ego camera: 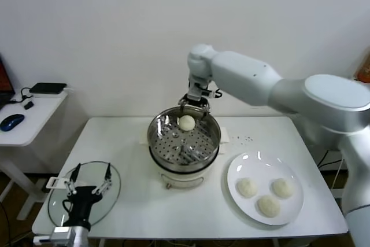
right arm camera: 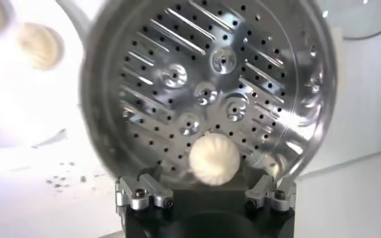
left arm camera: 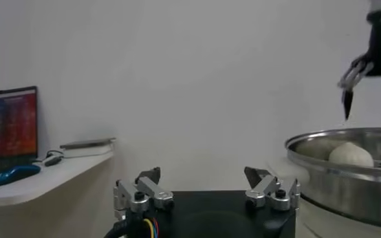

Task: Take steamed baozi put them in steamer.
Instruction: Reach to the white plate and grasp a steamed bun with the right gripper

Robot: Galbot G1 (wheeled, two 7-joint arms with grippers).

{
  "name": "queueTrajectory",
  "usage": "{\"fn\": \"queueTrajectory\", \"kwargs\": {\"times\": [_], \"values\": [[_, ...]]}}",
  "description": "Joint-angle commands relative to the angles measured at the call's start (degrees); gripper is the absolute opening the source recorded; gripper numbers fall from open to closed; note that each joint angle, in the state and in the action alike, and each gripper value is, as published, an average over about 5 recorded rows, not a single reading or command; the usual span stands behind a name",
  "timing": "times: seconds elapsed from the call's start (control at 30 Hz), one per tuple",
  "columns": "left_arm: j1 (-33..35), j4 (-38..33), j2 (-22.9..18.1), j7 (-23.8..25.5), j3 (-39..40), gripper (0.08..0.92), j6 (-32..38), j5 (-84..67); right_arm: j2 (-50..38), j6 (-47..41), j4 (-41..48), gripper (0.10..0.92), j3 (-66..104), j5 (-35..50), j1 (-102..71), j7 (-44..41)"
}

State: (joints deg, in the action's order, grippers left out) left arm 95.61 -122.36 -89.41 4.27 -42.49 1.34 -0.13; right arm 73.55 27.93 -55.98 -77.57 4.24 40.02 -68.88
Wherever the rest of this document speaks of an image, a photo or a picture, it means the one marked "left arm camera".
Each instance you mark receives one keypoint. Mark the white side desk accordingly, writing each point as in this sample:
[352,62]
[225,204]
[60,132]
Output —
[48,184]

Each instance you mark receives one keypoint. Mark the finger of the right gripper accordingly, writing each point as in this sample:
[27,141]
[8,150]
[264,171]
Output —
[352,79]

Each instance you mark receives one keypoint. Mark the blue computer mouse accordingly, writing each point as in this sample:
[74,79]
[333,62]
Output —
[12,174]

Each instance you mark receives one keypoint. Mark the white electric cooker pot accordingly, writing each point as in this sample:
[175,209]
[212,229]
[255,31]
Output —
[322,223]

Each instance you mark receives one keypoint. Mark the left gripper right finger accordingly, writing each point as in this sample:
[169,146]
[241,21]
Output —
[267,190]

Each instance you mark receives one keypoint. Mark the flat white device box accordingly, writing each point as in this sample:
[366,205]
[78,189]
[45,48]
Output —
[90,151]

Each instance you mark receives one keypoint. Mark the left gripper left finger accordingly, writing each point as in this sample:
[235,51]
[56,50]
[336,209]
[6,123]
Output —
[151,192]

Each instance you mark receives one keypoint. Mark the stainless steel steamer basket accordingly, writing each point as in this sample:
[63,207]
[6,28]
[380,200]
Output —
[345,194]

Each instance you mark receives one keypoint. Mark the white steamed baozi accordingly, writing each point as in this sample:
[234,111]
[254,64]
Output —
[351,156]

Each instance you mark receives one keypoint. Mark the small black adapter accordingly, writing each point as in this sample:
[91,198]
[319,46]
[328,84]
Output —
[53,160]

